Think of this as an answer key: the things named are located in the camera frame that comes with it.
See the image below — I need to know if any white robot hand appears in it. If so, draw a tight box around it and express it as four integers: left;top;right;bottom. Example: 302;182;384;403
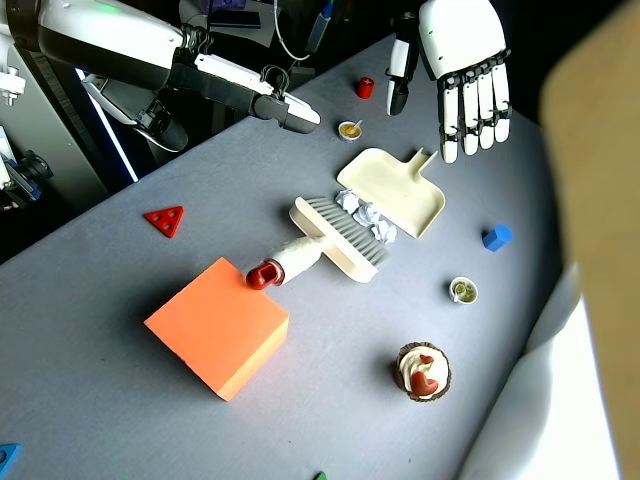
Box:
386;0;514;165
38;0;322;152

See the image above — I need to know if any cream plastic dustpan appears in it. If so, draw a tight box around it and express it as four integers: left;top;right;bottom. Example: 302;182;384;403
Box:
335;146;447;240

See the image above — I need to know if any cream hand broom red cap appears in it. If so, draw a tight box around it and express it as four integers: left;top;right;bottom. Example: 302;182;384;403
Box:
244;196;392;291

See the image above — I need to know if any grey column with light strip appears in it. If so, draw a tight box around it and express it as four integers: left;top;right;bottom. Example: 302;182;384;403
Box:
7;44;140;201

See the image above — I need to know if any flat black device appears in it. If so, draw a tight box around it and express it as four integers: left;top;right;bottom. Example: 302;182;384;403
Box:
207;9;264;30

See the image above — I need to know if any grey plug with blue end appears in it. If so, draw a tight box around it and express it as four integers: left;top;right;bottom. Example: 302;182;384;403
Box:
304;0;335;54

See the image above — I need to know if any toy bowl with yellow food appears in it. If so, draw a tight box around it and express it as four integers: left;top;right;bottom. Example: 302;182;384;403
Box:
337;118;364;143

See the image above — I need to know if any red triangle block with holes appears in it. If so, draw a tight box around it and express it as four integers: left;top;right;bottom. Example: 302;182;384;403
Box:
143;204;185;239

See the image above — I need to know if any crumpled white paper ball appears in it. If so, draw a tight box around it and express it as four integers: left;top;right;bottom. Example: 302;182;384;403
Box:
352;200;384;229
335;188;362;214
370;219;399;246

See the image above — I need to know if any blue hexagonal block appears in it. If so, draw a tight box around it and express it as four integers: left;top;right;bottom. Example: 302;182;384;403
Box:
481;224;514;253

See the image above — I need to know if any tan blurred panel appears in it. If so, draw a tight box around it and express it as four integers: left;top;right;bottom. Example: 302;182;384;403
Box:
542;0;640;480

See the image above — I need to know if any toy bowl with green soup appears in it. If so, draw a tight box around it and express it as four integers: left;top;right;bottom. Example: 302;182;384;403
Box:
448;275;479;305

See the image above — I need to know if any orange foam block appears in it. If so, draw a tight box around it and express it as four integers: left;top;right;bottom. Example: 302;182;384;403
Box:
143;256;291;403

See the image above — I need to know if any grey tablecloth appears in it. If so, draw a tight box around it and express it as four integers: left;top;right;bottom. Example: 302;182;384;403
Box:
0;34;584;480

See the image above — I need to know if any toy cupcake with red hearts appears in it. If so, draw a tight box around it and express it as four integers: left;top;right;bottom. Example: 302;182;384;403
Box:
393;341;454;404

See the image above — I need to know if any white fabric sheet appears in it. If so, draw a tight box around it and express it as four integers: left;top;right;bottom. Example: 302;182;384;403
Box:
457;259;624;480

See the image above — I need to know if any blue block with holes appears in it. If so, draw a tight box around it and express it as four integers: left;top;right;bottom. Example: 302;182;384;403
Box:
0;442;24;480

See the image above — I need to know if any white cable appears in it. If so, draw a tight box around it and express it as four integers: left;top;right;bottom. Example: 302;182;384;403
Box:
272;0;312;62

